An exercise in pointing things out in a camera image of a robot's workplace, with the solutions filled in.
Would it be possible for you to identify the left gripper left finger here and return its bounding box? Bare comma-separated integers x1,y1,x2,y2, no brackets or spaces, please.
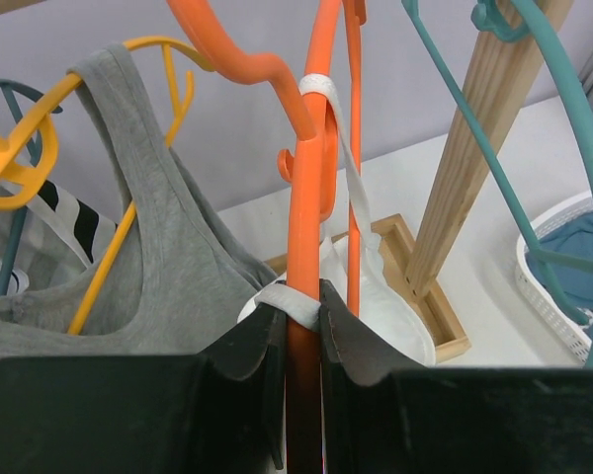
0,305,287,473

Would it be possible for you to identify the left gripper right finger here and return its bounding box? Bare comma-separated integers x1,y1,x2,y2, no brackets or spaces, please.
319,280,593,473

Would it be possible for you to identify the white tank top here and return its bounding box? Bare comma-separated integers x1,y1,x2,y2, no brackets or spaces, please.
237,73,436,366

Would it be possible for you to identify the grey tank top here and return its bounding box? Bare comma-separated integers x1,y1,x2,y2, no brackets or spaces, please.
0,44,275,358

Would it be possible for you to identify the orange plastic hanger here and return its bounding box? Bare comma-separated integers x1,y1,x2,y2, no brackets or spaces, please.
169,1,367,473

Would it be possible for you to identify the black white striped top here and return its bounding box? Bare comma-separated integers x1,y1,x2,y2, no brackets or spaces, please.
0,181,117,295

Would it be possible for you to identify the yellow plastic hanger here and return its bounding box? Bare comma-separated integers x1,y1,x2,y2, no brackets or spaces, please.
0,36,214,335

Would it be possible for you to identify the teal hanger right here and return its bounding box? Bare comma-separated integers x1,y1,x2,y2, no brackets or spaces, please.
403,1,593,368

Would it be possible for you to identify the white plastic laundry basket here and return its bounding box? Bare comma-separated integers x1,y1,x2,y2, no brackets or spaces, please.
514,191,593,365

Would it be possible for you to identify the teal blue garment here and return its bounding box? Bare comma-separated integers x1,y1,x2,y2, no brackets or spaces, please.
525,210,593,314

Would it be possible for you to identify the wooden clothes rack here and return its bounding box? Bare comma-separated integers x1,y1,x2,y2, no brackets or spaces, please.
264,0,576,364

